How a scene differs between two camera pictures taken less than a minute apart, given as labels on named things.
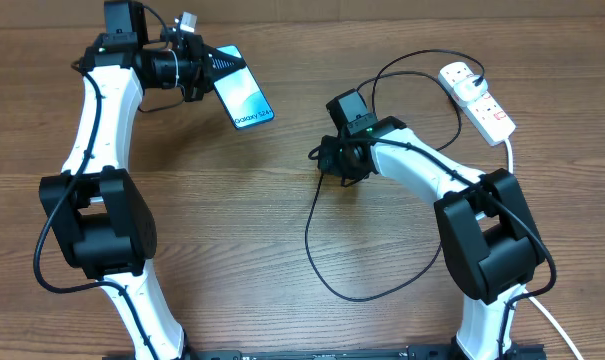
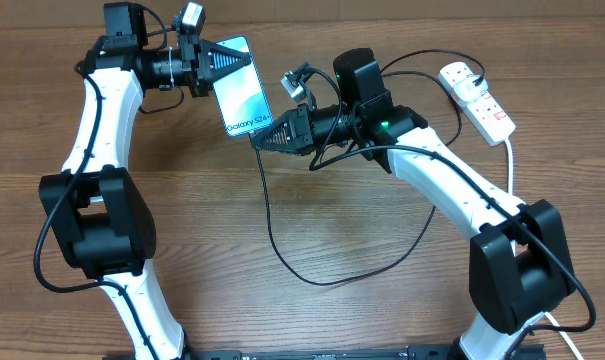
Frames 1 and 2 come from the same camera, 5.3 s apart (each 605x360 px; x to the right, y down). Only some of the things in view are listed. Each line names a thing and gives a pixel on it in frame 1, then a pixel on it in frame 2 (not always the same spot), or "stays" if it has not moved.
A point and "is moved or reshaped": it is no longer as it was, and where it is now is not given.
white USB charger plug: x=466 y=89 stays
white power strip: x=489 y=119 stays
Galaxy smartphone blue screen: x=244 y=99 is moved or reshaped
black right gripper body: x=336 y=161 -> x=306 y=118
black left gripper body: x=191 y=66 stays
